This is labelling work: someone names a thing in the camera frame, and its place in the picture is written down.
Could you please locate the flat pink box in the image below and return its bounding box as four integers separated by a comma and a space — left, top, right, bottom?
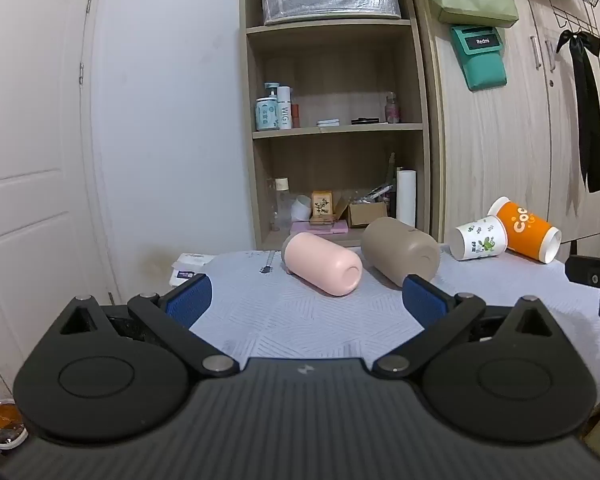
292, 220, 350, 235

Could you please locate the grey patterned tablecloth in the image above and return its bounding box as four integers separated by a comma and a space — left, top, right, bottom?
169, 247, 600, 413

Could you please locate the floral card box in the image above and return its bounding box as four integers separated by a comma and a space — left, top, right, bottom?
310, 191, 334, 222

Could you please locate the white paper roll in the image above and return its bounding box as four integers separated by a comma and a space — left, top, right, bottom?
396, 169, 418, 229

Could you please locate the orange paper cup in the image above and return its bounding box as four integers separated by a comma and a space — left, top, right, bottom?
488, 196, 563, 264

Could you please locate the white door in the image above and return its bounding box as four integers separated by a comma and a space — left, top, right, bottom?
0, 0, 122, 396

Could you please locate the teal pouch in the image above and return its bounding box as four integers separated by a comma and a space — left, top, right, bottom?
449, 24, 509, 92

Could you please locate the wooden shelf unit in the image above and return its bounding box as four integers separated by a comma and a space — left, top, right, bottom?
238, 0, 446, 252

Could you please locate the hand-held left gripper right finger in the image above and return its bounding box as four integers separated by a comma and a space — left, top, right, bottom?
371, 275, 556, 378

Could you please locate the black ribbon bow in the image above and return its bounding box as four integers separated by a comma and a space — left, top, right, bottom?
556, 30, 600, 193

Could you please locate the white wipes packet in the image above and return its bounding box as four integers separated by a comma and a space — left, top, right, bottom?
170, 253, 216, 287

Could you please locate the white paper cup green print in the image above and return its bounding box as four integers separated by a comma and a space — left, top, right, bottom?
448, 215, 509, 262

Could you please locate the teal capped jar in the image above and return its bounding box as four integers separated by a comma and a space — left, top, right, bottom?
255, 82, 281, 131

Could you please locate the pink cup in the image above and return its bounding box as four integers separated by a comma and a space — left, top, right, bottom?
281, 232, 364, 297

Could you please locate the small cardboard box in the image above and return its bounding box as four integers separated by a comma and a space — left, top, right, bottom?
347, 201, 388, 228

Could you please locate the taupe cup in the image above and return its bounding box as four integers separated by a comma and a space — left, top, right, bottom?
361, 217, 441, 288

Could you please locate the black hook rack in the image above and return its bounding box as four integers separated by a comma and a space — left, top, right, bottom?
551, 5, 600, 50

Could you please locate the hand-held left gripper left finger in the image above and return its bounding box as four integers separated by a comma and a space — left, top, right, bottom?
60, 274, 240, 377

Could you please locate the clear plastic bottle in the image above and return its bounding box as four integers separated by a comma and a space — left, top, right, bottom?
272, 177, 292, 231

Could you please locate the wooden wardrobe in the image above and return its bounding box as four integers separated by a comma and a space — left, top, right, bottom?
405, 0, 600, 247

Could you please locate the white tall bottle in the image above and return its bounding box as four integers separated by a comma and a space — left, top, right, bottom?
277, 86, 294, 130

